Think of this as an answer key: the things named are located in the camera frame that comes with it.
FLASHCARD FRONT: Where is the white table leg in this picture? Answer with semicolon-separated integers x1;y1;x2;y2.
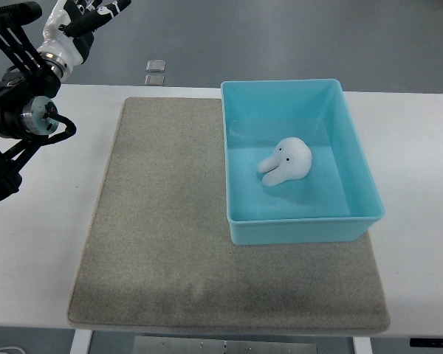
69;330;93;354
353;337;373;354

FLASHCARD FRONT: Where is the black table control panel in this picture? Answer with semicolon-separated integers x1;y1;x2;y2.
409;338;443;348

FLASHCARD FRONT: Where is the metal floor plate lower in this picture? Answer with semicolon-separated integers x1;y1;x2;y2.
145;74;165;86

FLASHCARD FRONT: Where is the white table leg left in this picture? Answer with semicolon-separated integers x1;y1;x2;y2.
69;330;93;354

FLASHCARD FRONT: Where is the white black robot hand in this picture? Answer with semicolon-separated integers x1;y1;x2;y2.
38;0;131;71

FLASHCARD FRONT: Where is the grey felt mat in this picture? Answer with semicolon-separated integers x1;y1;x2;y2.
67;97;390;335

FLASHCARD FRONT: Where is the metal floor plate upper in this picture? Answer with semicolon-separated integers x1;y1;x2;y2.
145;60;166;72

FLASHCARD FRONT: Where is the white table leg right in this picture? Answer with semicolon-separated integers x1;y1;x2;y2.
353;337;373;354

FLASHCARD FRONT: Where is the metal floor plate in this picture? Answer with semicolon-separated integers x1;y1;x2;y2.
145;60;166;72
145;74;165;86

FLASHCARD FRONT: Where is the white tooth plush toy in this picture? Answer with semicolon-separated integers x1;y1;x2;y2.
257;137;312;187

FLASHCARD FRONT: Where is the metal table base plate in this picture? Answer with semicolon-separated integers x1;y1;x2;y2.
132;336;318;354

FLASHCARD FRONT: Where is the blue plastic box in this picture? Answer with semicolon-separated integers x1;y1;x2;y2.
221;79;384;245

